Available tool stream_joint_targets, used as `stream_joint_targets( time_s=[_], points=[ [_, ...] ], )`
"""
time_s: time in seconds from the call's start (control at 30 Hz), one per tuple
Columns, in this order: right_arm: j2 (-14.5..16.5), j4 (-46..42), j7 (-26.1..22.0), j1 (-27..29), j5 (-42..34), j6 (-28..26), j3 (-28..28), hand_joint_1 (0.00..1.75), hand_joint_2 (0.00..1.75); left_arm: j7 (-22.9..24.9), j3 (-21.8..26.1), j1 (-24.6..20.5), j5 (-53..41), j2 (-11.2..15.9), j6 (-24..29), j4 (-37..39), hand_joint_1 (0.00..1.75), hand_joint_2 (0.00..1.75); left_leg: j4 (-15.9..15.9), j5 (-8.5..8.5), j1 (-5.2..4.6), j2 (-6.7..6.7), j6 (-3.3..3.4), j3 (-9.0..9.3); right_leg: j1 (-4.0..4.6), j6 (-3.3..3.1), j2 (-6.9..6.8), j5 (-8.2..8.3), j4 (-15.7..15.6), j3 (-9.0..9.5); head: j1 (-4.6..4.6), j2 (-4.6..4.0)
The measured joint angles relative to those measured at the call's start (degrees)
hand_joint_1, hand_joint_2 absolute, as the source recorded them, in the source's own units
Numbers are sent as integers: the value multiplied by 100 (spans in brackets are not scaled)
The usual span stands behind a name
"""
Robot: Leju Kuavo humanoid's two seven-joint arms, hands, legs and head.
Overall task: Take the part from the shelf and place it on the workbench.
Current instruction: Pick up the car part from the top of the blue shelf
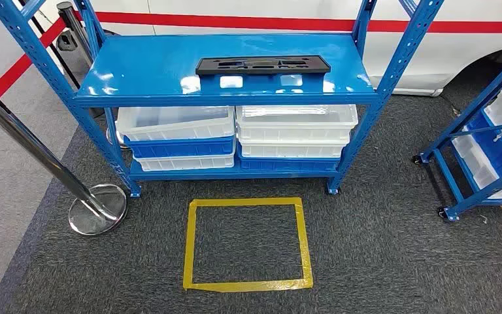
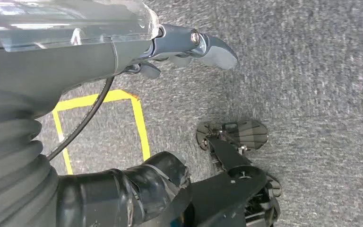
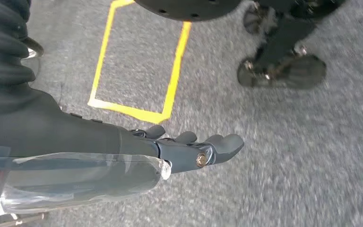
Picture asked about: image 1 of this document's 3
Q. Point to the black plastic panel part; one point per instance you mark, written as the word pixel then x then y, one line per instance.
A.
pixel 320 66

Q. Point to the blue metal shelf rack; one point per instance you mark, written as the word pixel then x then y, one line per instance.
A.
pixel 160 65

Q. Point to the white car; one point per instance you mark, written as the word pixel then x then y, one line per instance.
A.
pixel 428 60

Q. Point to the blue wheeled bin rack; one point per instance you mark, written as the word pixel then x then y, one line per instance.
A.
pixel 472 110

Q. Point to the red barrier belt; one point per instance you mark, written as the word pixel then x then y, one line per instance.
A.
pixel 21 65

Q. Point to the black stanchion post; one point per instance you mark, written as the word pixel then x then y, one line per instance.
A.
pixel 75 30

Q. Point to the chrome stanchion post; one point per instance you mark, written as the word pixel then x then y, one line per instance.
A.
pixel 26 138

